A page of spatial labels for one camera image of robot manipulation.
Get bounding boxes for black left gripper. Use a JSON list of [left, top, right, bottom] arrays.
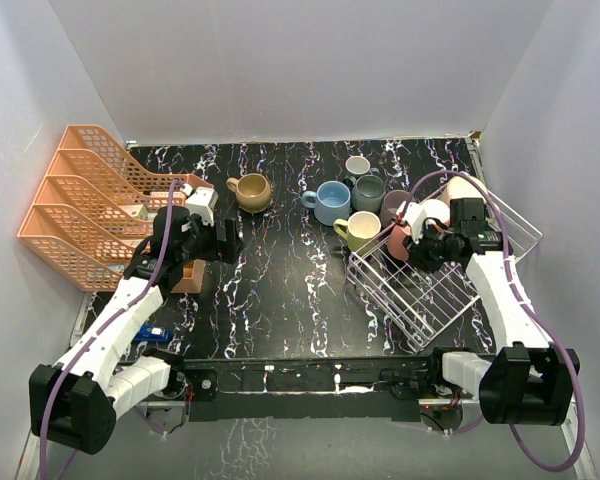
[[177, 212, 243, 265]]

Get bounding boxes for salmon pink speckled mug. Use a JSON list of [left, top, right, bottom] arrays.
[[421, 199, 450, 226]]

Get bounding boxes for pink mug cream inside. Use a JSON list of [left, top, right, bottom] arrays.
[[387, 225, 411, 262]]

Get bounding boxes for brown ceramic mug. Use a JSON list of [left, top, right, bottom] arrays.
[[226, 173, 272, 214]]

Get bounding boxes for cream floral mug green inside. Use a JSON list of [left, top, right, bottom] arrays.
[[440, 175, 486, 206]]

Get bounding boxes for yellow green mug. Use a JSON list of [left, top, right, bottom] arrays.
[[333, 211, 382, 252]]

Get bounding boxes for grey green mug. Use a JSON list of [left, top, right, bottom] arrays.
[[351, 175, 386, 214]]

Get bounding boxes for light blue mug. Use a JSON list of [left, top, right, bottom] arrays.
[[301, 181, 351, 227]]

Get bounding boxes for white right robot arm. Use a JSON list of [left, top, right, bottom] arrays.
[[403, 198, 579, 426]]

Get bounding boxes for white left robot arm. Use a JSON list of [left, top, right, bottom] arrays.
[[29, 206, 243, 454]]

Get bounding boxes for mauve purple mug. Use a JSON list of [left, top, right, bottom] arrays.
[[379, 190, 409, 228]]

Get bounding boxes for green white box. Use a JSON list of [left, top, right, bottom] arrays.
[[119, 203, 149, 221]]

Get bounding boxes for small white grey mug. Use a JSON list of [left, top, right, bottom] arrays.
[[344, 156, 380, 183]]

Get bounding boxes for orange plastic file organizer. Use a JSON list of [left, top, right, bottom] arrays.
[[17, 125, 211, 292]]

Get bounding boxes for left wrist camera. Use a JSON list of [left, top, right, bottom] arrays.
[[185, 186, 218, 227]]

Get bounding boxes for white wire dish rack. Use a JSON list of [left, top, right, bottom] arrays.
[[347, 182, 542, 353]]

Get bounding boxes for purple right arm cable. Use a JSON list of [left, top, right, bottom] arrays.
[[394, 169, 586, 472]]

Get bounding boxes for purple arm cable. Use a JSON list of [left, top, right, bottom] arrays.
[[38, 178, 194, 480], [394, 169, 586, 472]]

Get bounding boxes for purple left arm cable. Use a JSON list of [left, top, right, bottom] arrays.
[[38, 178, 194, 480]]

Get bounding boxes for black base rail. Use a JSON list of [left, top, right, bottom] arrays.
[[129, 357, 481, 424]]

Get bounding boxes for aluminium frame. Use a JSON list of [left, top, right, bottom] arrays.
[[14, 359, 600, 480]]

